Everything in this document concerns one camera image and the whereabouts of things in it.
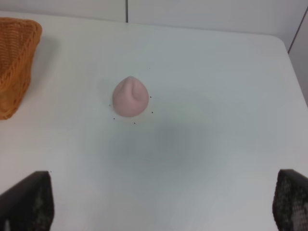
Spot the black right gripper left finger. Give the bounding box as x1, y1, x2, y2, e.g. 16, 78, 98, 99
0, 171, 55, 231

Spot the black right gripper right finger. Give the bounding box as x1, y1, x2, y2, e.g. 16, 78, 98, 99
272, 169, 308, 231

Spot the pink peach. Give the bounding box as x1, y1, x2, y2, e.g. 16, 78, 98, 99
112, 76, 149, 117

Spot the orange wicker basket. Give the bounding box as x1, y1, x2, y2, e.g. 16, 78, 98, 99
0, 17, 42, 120

